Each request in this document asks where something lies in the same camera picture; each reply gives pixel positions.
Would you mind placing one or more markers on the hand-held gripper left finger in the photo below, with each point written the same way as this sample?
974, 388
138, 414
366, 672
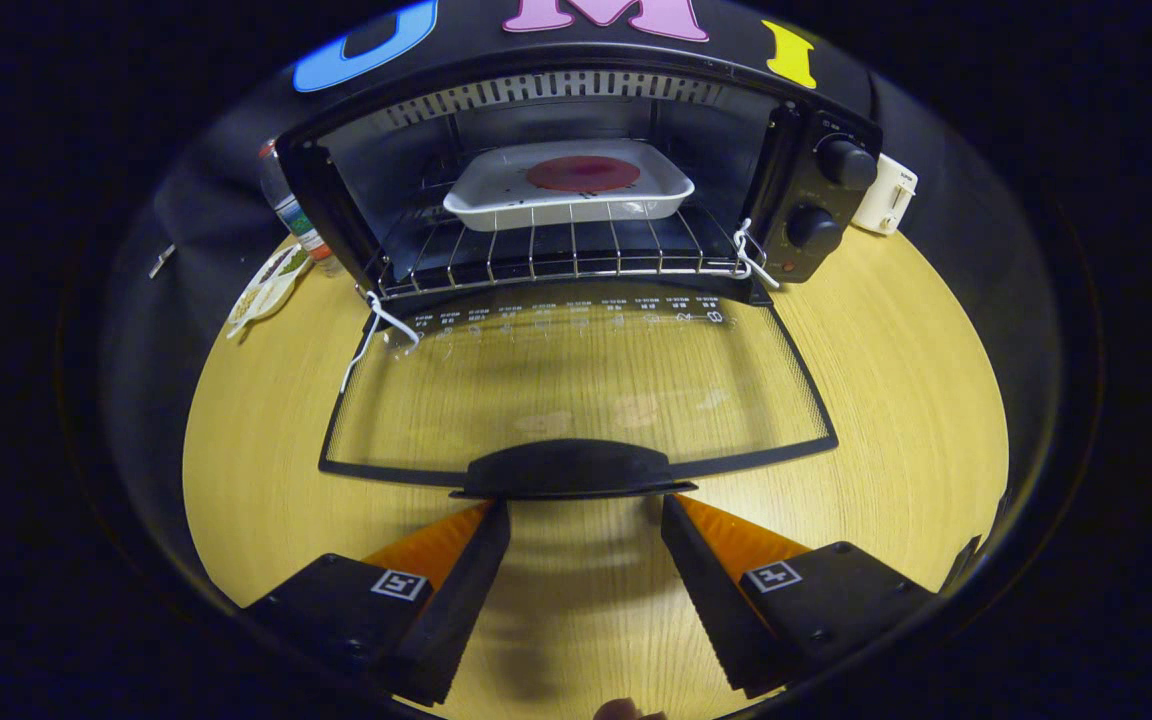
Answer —
461, 605

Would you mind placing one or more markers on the silver clip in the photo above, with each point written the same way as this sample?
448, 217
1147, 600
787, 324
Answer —
161, 261

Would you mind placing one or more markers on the black toaster oven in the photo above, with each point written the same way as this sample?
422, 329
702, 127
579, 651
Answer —
576, 467

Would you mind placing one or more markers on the pink ham slice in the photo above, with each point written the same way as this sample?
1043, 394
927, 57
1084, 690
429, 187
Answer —
581, 173

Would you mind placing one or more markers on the clear plastic water bottle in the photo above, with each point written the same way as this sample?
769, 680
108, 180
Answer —
291, 215

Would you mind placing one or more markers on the white square plate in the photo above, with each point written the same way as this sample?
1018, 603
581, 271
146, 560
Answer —
496, 192

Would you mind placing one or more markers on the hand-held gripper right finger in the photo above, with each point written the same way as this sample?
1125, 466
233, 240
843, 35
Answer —
711, 600

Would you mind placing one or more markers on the white bread toaster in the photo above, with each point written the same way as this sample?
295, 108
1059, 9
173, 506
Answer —
886, 195

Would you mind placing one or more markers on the white dish with snacks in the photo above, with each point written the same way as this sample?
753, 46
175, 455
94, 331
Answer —
261, 292

